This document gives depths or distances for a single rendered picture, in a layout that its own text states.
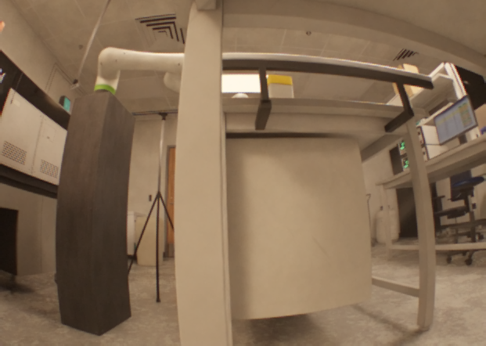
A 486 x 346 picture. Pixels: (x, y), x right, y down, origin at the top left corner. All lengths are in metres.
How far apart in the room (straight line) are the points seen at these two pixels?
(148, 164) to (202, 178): 4.67
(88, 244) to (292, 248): 0.82
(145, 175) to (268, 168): 4.18
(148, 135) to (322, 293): 4.70
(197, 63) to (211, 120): 0.08
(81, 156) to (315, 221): 1.04
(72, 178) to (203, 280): 1.03
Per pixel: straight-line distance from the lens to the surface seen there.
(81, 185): 1.17
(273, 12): 0.42
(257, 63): 0.73
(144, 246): 3.44
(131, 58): 1.34
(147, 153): 5.00
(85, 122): 1.28
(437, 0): 0.58
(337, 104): 0.85
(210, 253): 0.25
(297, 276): 0.83
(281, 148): 0.86
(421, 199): 1.00
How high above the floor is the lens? 0.49
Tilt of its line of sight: 16 degrees up
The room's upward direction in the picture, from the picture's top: 2 degrees counter-clockwise
